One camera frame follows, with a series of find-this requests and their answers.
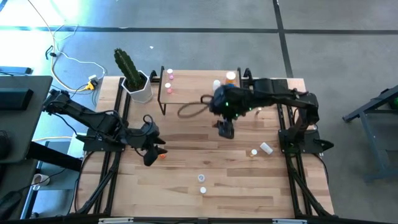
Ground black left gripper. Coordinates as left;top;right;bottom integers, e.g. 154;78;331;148
124;123;169;167

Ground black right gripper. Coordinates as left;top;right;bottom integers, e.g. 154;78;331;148
208;83;254;140

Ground white bottle ribbed cap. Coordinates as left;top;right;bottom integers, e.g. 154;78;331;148
259;142;274;156

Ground amber pill bottle white cap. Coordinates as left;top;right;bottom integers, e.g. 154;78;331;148
224;70;238;85

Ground wooden shelf black legs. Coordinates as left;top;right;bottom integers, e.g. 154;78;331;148
157;65;244;116

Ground green cactus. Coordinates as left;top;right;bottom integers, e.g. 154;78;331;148
113;47;144;91

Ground white yellow power plug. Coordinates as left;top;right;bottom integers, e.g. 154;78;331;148
88;73;100;91

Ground black desk beam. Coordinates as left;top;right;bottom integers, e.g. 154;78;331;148
26;141;83;172

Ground white mug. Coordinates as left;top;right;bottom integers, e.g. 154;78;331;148
32;173;50;191

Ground black desk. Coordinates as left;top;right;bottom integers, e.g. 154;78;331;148
0;75;53;164

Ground black rectangular box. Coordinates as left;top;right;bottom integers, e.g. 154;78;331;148
0;88;34;111

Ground dark flat device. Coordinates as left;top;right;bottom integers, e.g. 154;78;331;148
0;66;33;76

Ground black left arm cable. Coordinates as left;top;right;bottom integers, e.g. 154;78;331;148
142;114;155;129

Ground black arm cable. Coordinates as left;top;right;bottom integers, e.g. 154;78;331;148
177;95;215;119
142;114;155;129

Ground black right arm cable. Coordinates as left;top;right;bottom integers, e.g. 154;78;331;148
177;95;215;119

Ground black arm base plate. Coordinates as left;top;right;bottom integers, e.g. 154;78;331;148
278;129;335;156
75;128;129;152

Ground black aluminium table frame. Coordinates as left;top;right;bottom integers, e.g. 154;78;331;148
70;67;335;224

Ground silver bracket plate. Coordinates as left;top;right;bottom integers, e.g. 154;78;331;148
272;218;308;224
98;217;134;224

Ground white floor cable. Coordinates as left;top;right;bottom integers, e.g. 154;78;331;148
51;23;108;94

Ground yellow floor cable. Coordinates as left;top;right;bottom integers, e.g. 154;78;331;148
26;0;94;93

